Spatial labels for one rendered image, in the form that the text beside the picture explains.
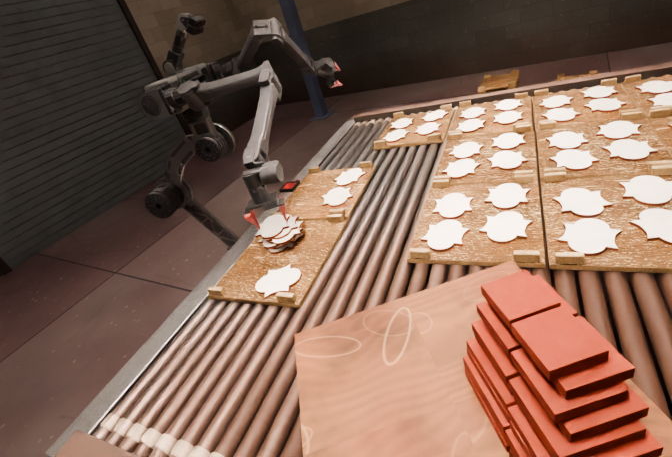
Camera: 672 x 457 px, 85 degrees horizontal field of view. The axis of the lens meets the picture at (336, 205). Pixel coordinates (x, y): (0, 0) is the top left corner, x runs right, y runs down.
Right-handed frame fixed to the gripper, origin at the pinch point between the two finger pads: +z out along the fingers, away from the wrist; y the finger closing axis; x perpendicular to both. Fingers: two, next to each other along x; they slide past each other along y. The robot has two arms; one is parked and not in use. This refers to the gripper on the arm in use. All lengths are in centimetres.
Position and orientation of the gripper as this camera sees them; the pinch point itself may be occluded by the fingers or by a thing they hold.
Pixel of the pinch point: (272, 222)
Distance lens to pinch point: 128.5
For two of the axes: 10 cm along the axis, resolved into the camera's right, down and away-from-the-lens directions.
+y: 9.5, -3.1, -0.3
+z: 2.9, 8.4, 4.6
